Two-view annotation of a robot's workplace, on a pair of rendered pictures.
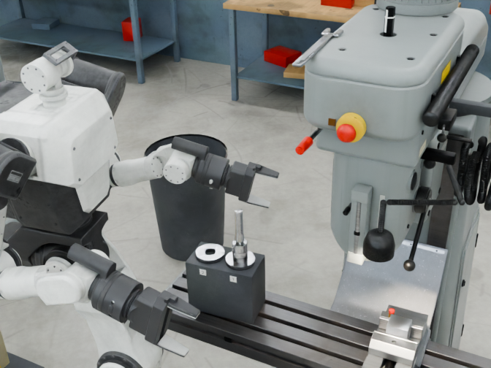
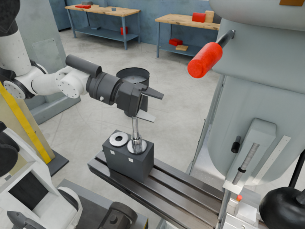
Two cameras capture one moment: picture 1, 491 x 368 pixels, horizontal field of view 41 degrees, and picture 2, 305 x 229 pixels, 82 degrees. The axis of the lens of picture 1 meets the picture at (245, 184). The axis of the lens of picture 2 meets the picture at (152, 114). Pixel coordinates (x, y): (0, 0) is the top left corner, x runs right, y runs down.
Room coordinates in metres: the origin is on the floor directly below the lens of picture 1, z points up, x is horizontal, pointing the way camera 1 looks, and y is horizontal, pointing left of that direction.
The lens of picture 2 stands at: (1.08, -0.09, 1.78)
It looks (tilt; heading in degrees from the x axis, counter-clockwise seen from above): 40 degrees down; 4
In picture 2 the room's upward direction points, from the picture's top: straight up
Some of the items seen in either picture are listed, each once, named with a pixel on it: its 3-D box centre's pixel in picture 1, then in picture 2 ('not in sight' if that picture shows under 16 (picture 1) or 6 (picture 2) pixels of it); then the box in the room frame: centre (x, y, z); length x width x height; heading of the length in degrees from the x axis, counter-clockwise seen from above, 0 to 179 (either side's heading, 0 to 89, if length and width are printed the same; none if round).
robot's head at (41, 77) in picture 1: (48, 76); not in sight; (1.36, 0.43, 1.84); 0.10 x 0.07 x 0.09; 161
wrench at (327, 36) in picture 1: (317, 46); not in sight; (1.34, -0.16, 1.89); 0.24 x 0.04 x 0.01; 155
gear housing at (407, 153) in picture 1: (386, 112); (300, 31); (1.46, -0.35, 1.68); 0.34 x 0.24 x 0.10; 152
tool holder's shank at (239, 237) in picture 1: (239, 226); (135, 127); (1.61, 0.02, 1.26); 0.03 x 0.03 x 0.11
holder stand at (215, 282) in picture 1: (226, 280); (129, 155); (1.62, 0.07, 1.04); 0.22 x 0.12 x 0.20; 68
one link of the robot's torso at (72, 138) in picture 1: (42, 152); not in sight; (1.39, 0.48, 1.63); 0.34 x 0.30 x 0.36; 161
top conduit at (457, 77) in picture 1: (451, 80); not in sight; (1.39, -0.47, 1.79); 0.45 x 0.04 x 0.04; 152
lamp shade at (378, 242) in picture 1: (379, 242); (290, 209); (1.21, -0.30, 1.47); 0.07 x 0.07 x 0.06
